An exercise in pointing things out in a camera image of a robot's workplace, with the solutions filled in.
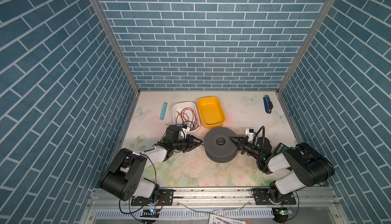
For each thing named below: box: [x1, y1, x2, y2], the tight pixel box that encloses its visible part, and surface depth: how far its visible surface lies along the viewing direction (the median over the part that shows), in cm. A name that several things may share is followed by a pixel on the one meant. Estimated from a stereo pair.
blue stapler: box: [263, 95, 274, 114], surface depth 110 cm
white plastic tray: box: [172, 101, 201, 132], surface depth 107 cm
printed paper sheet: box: [208, 213, 251, 224], surface depth 68 cm
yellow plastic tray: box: [197, 96, 226, 129], surface depth 108 cm
